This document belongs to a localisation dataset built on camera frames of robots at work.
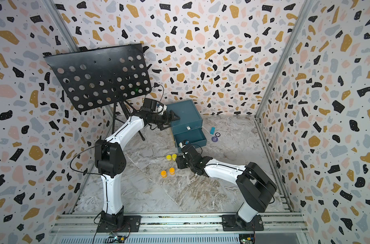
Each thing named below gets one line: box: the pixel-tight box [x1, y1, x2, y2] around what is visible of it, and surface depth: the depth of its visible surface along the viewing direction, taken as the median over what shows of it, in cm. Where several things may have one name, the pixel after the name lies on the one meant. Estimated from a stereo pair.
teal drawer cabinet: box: [166, 99, 208, 154], surface depth 93 cm
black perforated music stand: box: [43, 43, 152, 134], surface depth 76 cm
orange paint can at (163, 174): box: [160, 170, 168, 178], surface depth 91 cm
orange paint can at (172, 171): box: [169, 167, 176, 176], surface depth 92 cm
